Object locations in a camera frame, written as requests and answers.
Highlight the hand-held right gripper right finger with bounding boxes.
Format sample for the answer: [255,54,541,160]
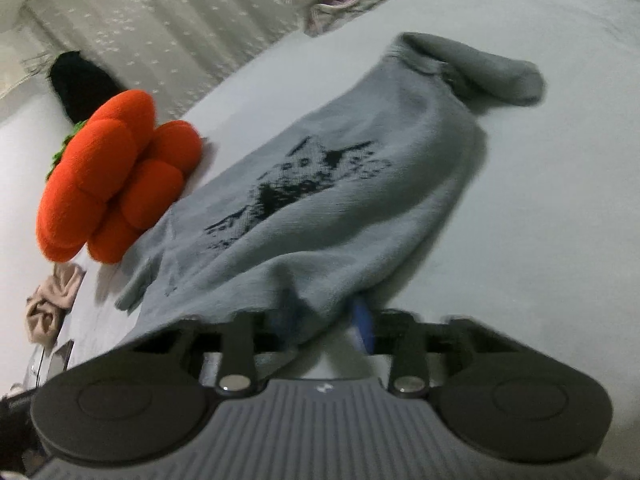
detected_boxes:
[349,296,525,400]

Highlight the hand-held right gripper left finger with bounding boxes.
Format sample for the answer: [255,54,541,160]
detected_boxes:
[122,311,296,395]

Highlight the grey knit sweater cat print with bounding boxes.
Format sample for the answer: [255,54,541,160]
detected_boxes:
[114,32,546,356]

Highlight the laptop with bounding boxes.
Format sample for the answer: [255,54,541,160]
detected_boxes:
[30,340,76,381]

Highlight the beige crumpled cloth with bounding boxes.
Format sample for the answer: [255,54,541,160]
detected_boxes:
[25,262,87,346]

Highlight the orange pumpkin plush cushion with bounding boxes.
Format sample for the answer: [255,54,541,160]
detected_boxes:
[37,90,205,264]

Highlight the black cloth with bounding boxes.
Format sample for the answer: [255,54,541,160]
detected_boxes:
[47,51,128,123]

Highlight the grey curtain white dots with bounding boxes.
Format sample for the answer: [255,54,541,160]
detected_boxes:
[20,0,311,116]

